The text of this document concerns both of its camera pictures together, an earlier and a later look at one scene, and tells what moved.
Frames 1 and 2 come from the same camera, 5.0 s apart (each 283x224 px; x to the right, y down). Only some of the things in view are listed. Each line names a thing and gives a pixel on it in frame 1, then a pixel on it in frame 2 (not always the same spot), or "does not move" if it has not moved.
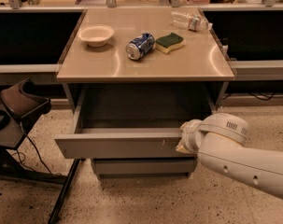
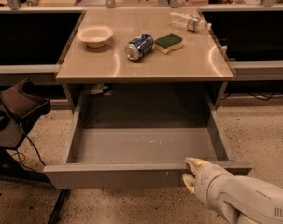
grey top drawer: x=123 y=123 to x=139 y=157
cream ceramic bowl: x=95 y=35 does not move
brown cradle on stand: x=22 y=102 does not move
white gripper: x=189 y=138 to x=213 y=181
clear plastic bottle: x=191 y=21 does not move
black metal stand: x=9 y=161 does not move
